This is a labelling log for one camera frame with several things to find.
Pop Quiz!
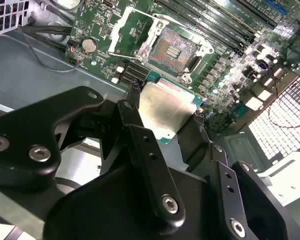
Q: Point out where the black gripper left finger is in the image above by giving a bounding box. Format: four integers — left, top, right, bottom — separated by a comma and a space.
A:
0, 82, 186, 228

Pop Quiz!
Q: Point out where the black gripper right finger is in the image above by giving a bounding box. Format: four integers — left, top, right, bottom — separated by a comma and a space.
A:
176, 109, 289, 240

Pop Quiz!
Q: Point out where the silver topped CPU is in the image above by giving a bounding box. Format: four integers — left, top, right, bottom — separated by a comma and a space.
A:
137, 71, 206, 146

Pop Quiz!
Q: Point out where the metal socket cover frame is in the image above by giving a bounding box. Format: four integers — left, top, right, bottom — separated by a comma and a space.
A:
106, 5, 164, 61

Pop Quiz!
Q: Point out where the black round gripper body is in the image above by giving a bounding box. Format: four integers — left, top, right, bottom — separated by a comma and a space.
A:
42, 159, 232, 240

